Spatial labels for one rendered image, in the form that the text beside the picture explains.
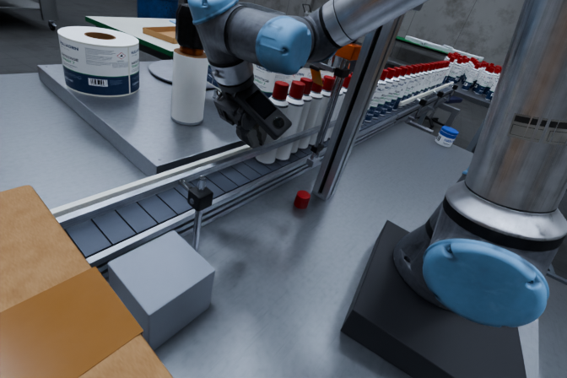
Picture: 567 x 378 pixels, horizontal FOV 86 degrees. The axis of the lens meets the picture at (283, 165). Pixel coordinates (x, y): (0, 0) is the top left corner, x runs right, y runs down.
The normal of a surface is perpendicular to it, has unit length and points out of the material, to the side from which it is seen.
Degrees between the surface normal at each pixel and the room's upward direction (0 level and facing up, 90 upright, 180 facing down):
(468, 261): 98
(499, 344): 4
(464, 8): 90
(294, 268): 0
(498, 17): 90
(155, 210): 0
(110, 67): 90
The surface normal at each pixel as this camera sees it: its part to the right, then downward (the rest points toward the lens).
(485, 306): -0.56, 0.44
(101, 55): 0.46, 0.55
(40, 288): 0.22, -0.83
